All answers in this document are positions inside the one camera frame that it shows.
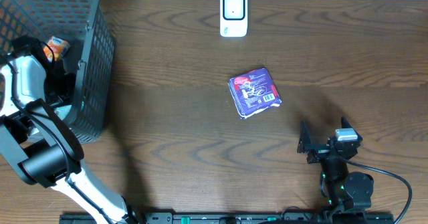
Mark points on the purple Carefree pad pack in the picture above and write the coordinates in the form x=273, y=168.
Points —
x=253, y=92

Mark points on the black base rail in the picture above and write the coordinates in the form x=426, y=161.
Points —
x=290, y=216

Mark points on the dark grey plastic basket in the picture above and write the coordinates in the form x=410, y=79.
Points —
x=90, y=57

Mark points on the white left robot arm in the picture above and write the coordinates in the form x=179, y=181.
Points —
x=35, y=141

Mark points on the white barcode scanner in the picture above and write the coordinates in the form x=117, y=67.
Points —
x=233, y=18

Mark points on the orange tissue packet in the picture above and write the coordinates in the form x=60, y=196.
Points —
x=55, y=49

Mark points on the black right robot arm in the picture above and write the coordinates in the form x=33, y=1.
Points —
x=350, y=191

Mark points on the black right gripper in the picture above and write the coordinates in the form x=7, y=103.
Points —
x=322, y=151

